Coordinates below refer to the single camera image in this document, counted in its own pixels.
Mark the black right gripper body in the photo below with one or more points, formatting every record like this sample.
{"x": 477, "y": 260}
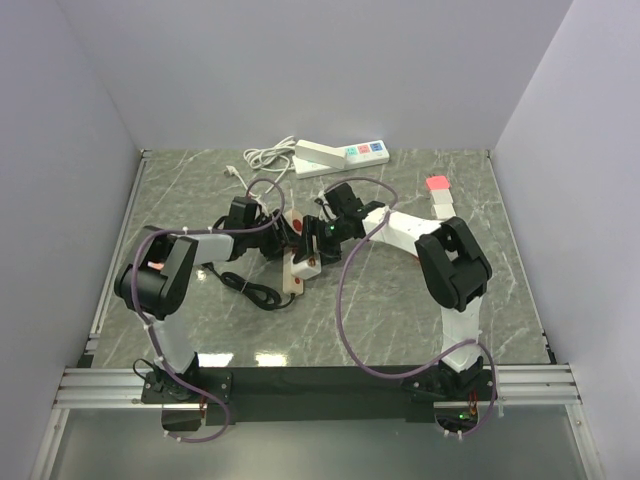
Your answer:
{"x": 330, "y": 235}

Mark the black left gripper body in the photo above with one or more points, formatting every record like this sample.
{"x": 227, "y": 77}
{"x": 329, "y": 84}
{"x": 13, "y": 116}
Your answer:
{"x": 266, "y": 239}

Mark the white fruit print plug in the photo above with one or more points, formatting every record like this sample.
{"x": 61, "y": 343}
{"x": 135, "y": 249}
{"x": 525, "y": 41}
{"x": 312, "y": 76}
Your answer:
{"x": 306, "y": 269}

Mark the white multicolour power strip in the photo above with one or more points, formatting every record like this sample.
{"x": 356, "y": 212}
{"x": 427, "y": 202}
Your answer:
{"x": 356, "y": 156}

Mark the white cube plug adapter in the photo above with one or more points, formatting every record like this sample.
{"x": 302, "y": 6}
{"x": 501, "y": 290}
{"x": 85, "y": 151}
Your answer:
{"x": 442, "y": 204}

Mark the wooden power strip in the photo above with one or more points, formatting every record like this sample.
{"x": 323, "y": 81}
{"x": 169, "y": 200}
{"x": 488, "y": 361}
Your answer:
{"x": 292, "y": 285}

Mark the pink plug adapter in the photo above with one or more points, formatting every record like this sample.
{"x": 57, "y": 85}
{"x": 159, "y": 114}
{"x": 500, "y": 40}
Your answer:
{"x": 436, "y": 183}

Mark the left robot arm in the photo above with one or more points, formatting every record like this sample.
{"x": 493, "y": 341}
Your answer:
{"x": 156, "y": 274}

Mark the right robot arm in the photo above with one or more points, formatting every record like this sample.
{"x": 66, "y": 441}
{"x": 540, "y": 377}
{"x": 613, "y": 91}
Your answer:
{"x": 455, "y": 269}

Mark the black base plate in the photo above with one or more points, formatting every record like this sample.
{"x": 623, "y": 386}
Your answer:
{"x": 276, "y": 394}

